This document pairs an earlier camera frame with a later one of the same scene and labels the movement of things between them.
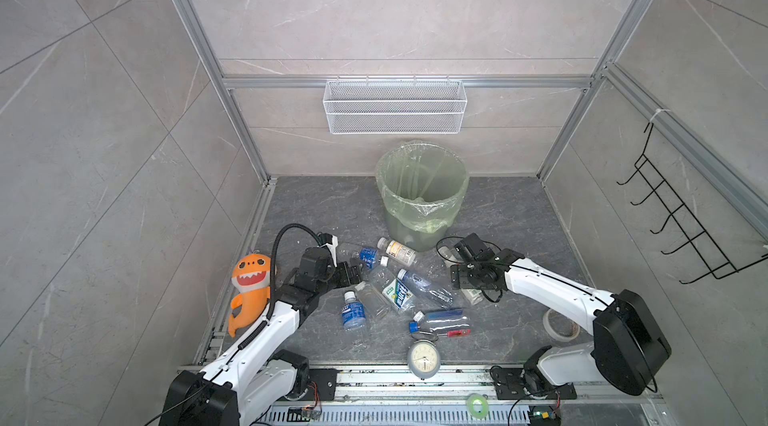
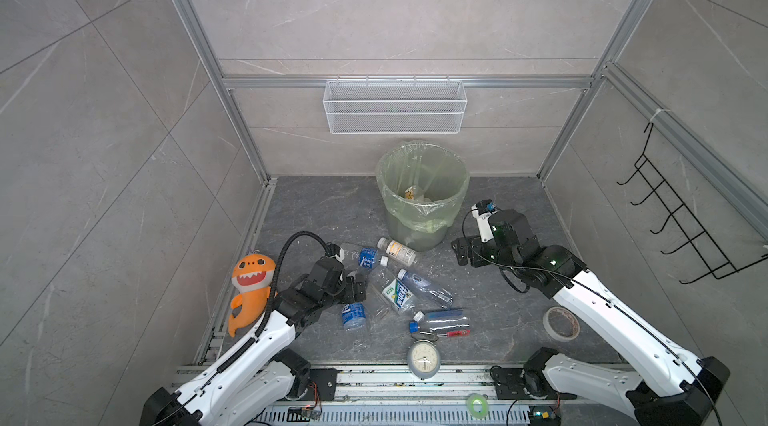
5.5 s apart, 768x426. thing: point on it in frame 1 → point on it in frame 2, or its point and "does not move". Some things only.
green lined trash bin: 423,184 does not move
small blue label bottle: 354,312 does not move
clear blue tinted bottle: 426,289 does not move
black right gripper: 458,277 → 461,251
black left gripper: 346,278 → 352,294
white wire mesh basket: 395,107 does not move
